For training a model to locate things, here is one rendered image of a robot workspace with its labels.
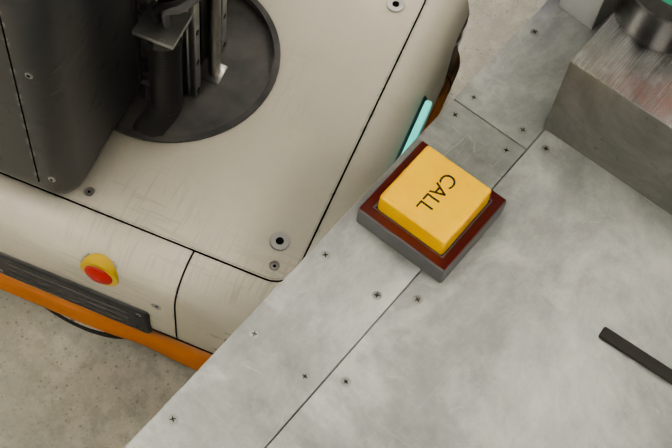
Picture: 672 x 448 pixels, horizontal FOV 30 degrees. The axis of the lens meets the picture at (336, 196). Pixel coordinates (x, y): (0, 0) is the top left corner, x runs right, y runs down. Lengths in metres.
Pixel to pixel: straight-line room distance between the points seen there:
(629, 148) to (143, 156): 0.77
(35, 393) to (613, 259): 0.99
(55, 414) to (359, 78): 0.60
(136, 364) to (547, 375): 0.93
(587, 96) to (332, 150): 0.68
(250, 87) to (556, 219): 0.75
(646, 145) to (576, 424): 0.21
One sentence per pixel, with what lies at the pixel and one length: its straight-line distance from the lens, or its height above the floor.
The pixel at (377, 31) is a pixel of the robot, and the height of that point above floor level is 0.28.
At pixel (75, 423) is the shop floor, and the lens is 1.73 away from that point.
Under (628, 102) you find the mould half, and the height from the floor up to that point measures 0.89.
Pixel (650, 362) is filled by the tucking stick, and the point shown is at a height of 0.80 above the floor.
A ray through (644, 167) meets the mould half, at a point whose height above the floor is 0.83.
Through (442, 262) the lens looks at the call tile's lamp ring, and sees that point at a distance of 0.91.
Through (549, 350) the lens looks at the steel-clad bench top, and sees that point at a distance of 0.92.
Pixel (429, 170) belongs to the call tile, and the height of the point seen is 0.84.
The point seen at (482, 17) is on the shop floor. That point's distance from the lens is 2.10.
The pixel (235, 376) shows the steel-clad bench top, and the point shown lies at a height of 0.80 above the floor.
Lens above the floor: 1.62
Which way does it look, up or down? 60 degrees down
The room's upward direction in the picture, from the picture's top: 9 degrees clockwise
